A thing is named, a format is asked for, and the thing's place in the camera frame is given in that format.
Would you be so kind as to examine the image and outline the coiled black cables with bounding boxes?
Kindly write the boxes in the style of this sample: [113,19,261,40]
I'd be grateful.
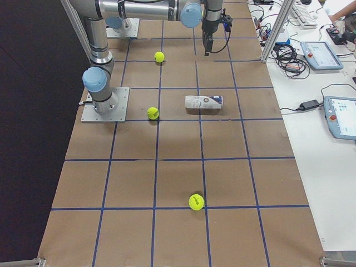
[272,44,311,80]

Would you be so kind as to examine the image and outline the aluminium frame post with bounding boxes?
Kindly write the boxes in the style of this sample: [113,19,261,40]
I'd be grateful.
[260,0,295,63]

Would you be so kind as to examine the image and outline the upper teach pendant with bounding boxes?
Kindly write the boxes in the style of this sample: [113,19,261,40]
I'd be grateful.
[300,42,344,70]

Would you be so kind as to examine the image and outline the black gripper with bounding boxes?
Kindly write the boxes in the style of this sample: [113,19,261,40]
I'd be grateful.
[202,16,233,56]

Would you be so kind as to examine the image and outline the far tennis ball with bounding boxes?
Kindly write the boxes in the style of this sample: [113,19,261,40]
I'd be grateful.
[154,51,165,63]

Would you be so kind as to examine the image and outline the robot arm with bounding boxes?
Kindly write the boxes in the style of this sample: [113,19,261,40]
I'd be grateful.
[95,0,233,56]
[70,1,118,115]

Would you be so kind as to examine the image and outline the teach pendant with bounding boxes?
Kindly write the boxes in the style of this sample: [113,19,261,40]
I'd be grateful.
[300,42,344,70]
[323,96,356,141]

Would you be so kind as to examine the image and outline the tennis ball near base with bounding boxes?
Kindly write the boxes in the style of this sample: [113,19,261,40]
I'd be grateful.
[146,107,160,120]

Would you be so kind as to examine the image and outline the lower teach pendant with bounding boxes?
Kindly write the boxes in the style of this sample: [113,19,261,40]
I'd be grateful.
[323,96,356,141]

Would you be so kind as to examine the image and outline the white tennis ball can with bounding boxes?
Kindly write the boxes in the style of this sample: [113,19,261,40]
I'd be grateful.
[185,95,223,109]

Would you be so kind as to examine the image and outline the white keyboard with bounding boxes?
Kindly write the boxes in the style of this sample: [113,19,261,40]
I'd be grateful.
[290,4,318,29]

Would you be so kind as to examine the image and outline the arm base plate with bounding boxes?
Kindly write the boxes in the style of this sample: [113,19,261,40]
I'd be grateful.
[81,87,130,123]
[105,17,140,39]

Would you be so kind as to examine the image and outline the black power adapter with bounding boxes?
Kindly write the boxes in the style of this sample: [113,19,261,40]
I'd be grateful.
[298,100,320,111]

